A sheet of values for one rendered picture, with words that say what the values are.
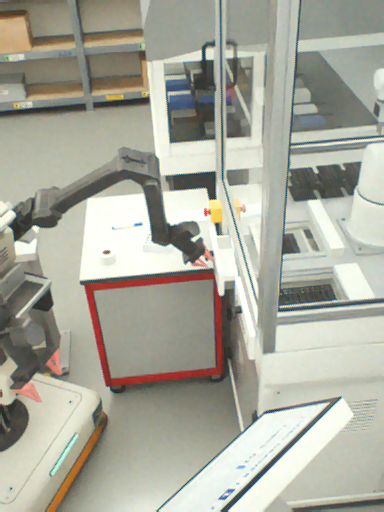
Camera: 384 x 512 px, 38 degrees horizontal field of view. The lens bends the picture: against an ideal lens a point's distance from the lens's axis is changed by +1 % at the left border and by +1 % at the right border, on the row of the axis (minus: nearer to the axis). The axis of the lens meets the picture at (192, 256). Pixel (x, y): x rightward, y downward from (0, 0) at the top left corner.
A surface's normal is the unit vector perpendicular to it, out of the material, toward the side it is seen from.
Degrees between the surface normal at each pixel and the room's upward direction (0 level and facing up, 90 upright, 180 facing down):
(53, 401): 0
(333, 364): 90
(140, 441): 0
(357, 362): 90
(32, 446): 0
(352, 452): 90
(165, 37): 90
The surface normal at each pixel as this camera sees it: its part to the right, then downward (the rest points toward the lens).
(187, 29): 0.10, 0.60
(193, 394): -0.04, -0.79
